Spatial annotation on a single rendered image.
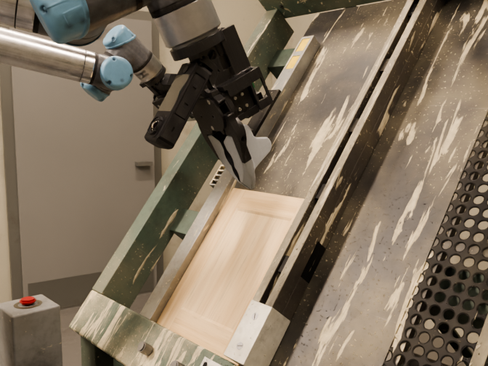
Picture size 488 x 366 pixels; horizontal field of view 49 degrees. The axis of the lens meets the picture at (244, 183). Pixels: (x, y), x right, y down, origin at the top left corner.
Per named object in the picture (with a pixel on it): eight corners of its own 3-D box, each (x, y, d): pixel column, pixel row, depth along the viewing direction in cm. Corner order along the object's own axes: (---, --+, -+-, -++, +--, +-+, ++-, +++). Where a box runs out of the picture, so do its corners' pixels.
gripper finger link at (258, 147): (289, 172, 75) (263, 112, 71) (258, 195, 72) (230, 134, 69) (275, 171, 77) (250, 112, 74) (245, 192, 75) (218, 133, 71)
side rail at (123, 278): (118, 305, 162) (91, 288, 155) (282, 33, 197) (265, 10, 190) (128, 310, 158) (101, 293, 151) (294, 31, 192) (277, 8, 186)
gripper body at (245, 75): (277, 107, 72) (241, 19, 67) (228, 138, 68) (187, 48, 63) (245, 107, 78) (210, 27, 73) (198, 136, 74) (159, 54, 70)
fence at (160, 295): (149, 320, 140) (139, 314, 138) (308, 46, 170) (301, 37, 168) (160, 326, 136) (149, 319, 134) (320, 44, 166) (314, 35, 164)
